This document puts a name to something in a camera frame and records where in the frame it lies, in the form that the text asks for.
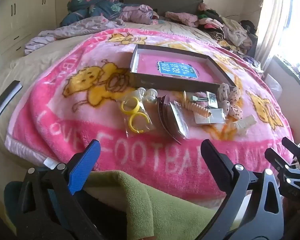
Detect pink printed blanket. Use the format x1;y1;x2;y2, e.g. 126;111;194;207
5;29;295;202

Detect beige spiral hair tie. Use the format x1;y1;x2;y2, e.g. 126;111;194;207
182;91;212;118

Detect spotted pink scrunchie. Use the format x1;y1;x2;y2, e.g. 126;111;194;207
217;82;243;120

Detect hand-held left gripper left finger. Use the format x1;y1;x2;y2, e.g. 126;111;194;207
16;139;105;240

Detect clear box of rhinestone clips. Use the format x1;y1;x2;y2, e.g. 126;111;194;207
206;91;221;108

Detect pink crumpled garment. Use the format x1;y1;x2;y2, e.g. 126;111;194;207
121;4;162;26

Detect silver card packet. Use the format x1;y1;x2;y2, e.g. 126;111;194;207
169;100;190;141

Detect cream curtain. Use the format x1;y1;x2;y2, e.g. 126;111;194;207
254;0;292;68

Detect dark floral quilt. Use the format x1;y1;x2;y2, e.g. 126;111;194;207
60;0;130;27

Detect cream wardrobe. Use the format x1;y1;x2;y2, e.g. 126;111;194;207
0;0;74;64

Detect cream hair claw clip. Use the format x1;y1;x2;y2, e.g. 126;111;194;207
231;114;258;137

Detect black and white flat object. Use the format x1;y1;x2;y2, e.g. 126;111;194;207
0;80;23;120

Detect window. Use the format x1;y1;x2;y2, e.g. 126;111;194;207
275;0;300;64

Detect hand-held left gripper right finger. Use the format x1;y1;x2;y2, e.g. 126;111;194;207
201;139;285;240

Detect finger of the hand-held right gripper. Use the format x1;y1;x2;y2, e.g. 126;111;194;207
281;137;300;159
264;148;290;178

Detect yellow rings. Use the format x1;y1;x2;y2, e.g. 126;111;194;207
120;96;156;138

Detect shallow cardboard box pink inside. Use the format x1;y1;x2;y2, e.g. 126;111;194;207
129;44;238;93

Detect white card plastic packet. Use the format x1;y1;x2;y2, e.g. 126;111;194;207
194;108;226;125

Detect pink pom-pom hair clip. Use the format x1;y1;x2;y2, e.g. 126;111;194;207
187;91;208;103

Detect pile of mixed clothes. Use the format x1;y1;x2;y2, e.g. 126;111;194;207
164;2;260;55

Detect green fleece cloth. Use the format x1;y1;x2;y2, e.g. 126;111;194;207
84;170;232;240

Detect lilac bed sheet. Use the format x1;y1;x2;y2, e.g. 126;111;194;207
24;16;127;55

